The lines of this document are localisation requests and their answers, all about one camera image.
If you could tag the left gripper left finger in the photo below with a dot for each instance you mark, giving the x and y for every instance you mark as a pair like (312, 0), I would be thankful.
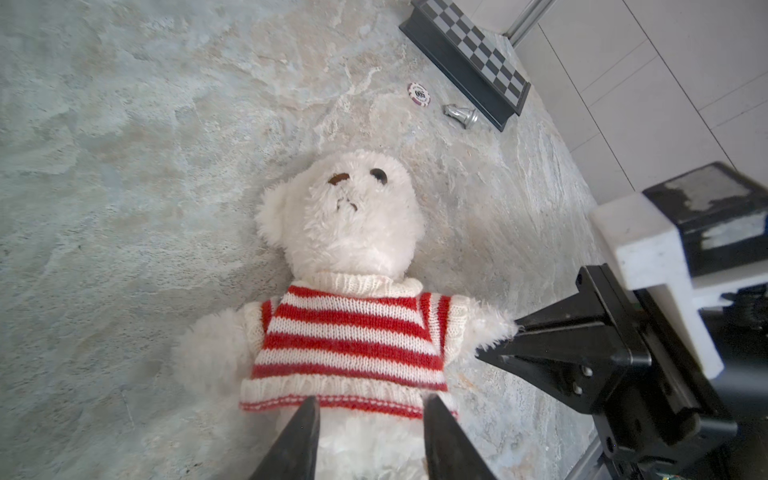
(293, 455)

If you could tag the small metal cylinder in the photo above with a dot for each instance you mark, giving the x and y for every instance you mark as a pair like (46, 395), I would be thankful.
(465, 116)

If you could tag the red white striped sweater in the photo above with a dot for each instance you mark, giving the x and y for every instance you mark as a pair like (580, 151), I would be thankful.
(354, 342)

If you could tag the white teddy bear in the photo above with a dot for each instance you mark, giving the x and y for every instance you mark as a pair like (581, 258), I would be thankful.
(356, 214)

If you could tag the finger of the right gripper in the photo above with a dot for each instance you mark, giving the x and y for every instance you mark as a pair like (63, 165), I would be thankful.
(578, 365)
(576, 310)

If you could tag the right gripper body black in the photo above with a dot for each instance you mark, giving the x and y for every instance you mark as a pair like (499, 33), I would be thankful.
(661, 419)

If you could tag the aluminium front rail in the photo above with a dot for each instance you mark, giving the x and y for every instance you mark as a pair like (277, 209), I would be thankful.
(591, 465)

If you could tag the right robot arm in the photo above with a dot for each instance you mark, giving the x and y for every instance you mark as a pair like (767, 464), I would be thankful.
(747, 315)

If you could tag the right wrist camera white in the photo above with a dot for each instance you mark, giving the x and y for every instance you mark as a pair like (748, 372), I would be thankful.
(690, 242)

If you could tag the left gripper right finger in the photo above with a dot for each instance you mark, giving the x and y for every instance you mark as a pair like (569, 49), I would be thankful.
(449, 453)

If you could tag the black white checkerboard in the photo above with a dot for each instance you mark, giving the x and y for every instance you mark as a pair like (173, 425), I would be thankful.
(469, 58)

